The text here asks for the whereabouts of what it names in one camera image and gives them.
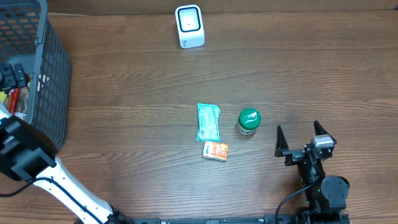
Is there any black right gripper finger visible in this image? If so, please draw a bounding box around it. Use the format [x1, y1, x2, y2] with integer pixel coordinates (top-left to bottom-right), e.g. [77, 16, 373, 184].
[313, 121, 337, 144]
[274, 126, 289, 157]

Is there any green lid jar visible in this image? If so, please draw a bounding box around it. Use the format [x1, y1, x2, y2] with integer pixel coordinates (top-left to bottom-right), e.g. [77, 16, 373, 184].
[236, 108, 262, 136]

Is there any orange small box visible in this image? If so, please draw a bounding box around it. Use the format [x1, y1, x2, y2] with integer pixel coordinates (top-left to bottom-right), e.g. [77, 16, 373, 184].
[202, 141, 229, 162]

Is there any teal tissue packet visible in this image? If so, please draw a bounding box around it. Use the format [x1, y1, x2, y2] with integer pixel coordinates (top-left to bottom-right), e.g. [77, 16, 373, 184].
[197, 103, 221, 142]

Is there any red snack bar wrapper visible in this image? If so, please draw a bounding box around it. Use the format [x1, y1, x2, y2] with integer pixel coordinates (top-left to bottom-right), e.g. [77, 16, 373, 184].
[9, 88, 21, 114]

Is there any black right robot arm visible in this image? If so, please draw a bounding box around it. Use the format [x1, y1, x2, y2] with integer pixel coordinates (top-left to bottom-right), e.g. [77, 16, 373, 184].
[274, 121, 350, 223]

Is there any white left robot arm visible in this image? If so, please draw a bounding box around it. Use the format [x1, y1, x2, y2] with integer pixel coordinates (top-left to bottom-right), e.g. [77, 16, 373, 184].
[1, 115, 132, 223]

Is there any white barcode scanner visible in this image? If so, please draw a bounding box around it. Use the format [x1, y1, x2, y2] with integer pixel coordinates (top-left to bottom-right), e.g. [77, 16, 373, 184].
[175, 4, 205, 49]

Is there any grey plastic mesh basket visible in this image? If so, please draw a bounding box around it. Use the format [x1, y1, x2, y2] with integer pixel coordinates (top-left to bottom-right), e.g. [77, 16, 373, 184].
[1, 0, 72, 149]

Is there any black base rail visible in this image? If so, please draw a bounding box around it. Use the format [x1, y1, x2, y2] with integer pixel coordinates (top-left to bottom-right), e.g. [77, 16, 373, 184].
[131, 214, 351, 224]

